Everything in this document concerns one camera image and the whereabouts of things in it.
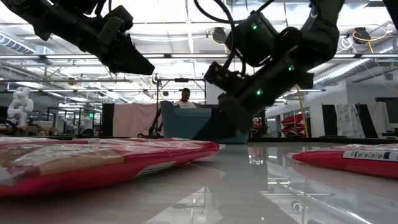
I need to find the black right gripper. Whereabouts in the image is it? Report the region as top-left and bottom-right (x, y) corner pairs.
(192, 55), (315, 141)

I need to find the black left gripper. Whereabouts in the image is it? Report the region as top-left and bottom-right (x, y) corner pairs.
(40, 0), (155, 76)

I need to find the red popcorn bag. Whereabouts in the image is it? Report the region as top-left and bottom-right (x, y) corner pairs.
(0, 138), (221, 197)
(285, 143), (398, 180)

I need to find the teal plastic basket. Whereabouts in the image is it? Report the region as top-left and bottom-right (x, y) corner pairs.
(160, 100), (250, 145)

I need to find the person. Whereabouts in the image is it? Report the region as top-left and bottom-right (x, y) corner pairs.
(173, 87), (197, 110)

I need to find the pink cloth partition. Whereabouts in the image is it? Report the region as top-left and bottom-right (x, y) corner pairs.
(112, 102), (163, 138)

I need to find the black partition panel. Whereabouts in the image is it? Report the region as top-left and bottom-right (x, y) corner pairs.
(101, 103), (115, 138)

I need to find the white robot figure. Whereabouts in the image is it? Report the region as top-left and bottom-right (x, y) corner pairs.
(6, 86), (35, 128)

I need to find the patterned white cloth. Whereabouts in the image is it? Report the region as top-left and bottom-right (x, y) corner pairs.
(335, 103), (365, 139)

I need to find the dark monitor screen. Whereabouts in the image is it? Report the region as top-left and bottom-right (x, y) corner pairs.
(374, 97), (398, 125)

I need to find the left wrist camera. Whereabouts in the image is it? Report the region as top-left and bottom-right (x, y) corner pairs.
(98, 4), (135, 48)

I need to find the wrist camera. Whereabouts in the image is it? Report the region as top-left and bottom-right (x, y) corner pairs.
(98, 4), (135, 48)
(203, 60), (247, 94)

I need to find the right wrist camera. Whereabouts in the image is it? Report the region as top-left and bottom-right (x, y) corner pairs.
(203, 60), (247, 94)

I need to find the yellow cable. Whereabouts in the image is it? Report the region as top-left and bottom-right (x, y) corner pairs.
(294, 84), (310, 139)

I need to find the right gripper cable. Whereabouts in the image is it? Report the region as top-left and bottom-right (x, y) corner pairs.
(193, 0), (276, 77)

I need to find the black ceiling cable reel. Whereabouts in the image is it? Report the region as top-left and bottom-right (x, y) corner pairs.
(352, 27), (370, 45)
(212, 27), (229, 45)

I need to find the black metal table frame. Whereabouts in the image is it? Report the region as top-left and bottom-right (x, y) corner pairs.
(46, 134), (398, 146)

